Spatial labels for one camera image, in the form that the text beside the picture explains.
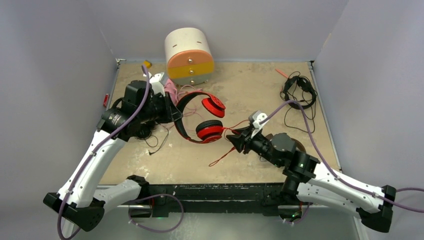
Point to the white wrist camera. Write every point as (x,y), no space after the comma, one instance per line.
(157,83)
(257,121)

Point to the small yellow block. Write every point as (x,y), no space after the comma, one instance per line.
(148,64)

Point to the black headphones right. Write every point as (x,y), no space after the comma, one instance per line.
(298,87)

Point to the orange pencil stick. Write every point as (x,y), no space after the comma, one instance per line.
(282,73)

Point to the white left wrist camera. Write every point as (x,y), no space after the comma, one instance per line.
(157,83)

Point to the small red clip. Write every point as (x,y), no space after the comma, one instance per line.
(106,100)

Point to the brown leather silver headphones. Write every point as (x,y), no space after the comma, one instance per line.
(299,144)

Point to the black headphones left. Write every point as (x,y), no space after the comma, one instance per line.
(144,131)

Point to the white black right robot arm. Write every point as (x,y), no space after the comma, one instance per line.
(309,180)

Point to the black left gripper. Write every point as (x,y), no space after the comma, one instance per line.
(171,113)

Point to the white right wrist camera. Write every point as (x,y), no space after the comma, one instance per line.
(257,121)

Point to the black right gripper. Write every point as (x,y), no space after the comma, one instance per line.
(244,140)

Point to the pink headphones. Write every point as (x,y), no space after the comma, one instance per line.
(177,93)

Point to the cream orange yellow drawer box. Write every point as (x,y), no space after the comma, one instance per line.
(188,57)

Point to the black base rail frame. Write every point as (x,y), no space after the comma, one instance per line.
(266,199)

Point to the red black headphones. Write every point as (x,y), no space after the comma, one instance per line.
(207,131)

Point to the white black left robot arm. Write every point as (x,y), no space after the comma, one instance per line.
(78,201)

